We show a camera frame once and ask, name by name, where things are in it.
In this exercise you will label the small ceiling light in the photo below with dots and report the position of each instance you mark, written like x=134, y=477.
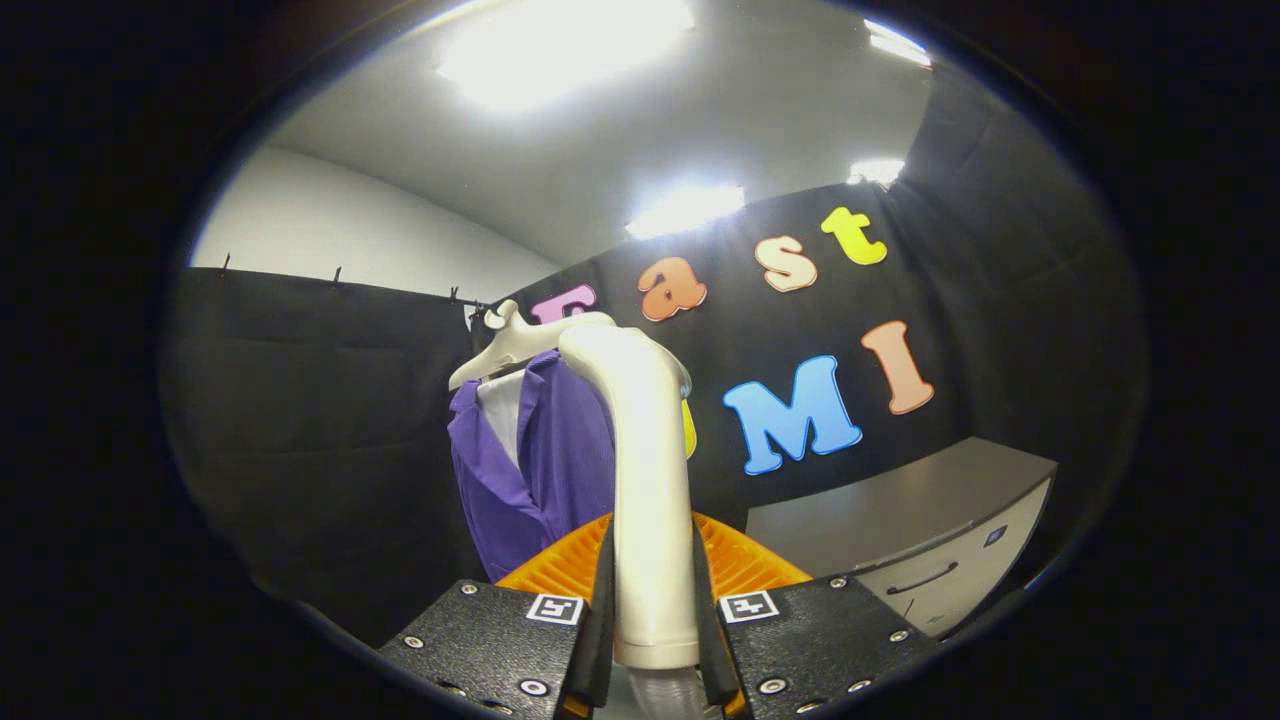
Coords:
x=875, y=170

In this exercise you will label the white garment steamer head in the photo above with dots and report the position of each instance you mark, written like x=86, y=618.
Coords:
x=650, y=500

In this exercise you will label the large ceiling light panel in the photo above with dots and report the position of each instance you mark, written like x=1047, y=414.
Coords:
x=560, y=45

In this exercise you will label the white ironing pad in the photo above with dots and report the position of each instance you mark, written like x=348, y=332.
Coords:
x=503, y=405

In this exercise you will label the ceiling light strip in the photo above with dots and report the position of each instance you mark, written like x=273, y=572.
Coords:
x=897, y=42
x=685, y=210

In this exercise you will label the purple jacket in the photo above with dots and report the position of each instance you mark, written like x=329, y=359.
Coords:
x=560, y=450

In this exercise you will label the grey cabinet with dark top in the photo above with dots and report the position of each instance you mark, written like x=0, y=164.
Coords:
x=880, y=510

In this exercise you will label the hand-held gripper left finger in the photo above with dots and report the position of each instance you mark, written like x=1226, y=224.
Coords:
x=603, y=620

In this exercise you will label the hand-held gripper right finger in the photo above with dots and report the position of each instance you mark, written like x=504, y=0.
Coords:
x=705, y=630

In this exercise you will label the white clothes hanger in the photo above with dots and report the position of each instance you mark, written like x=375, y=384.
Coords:
x=510, y=345

